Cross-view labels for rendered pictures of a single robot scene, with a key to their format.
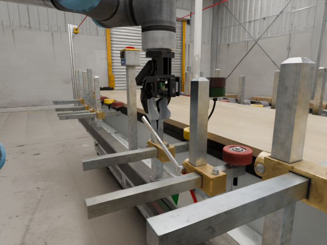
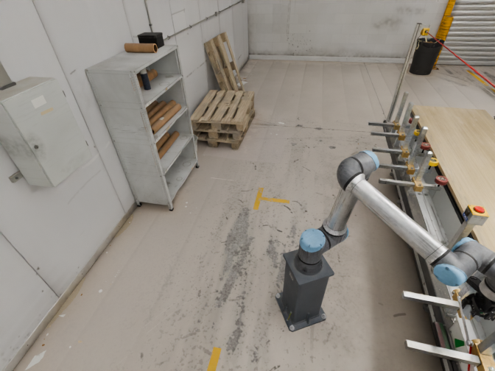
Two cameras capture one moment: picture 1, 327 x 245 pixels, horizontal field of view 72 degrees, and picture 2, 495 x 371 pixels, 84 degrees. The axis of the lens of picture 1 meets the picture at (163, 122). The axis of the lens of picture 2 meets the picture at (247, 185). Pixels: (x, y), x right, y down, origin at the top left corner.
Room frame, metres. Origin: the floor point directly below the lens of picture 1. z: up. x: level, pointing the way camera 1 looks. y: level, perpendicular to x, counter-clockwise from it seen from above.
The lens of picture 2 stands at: (-0.41, 0.31, 2.19)
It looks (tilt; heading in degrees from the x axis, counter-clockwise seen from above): 39 degrees down; 44
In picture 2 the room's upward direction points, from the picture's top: 2 degrees counter-clockwise
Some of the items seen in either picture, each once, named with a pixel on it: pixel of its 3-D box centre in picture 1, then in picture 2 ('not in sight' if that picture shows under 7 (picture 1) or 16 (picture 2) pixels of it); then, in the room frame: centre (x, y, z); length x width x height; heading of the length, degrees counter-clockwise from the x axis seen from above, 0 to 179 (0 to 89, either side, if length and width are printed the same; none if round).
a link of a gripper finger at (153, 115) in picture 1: (154, 114); (467, 313); (0.61, 0.02, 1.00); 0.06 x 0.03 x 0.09; 28
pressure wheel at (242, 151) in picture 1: (236, 166); not in sight; (0.60, -0.21, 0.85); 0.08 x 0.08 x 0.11
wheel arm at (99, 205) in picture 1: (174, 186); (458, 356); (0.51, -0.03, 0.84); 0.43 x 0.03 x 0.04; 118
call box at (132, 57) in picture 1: (130, 58); (474, 215); (1.04, 0.15, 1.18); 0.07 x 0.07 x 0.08; 28
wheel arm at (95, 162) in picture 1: (147, 153); (450, 304); (0.74, 0.06, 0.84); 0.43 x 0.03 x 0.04; 118
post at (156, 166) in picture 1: (156, 125); (468, 290); (0.81, 0.02, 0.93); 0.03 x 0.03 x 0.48; 28
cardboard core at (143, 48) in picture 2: not in sight; (141, 48); (1.00, 2.99, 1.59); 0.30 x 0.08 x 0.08; 120
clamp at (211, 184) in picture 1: (202, 174); (483, 358); (0.57, -0.11, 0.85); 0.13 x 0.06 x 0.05; 28
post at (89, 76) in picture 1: (91, 96); (414, 153); (1.91, 0.61, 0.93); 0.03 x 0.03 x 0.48; 28
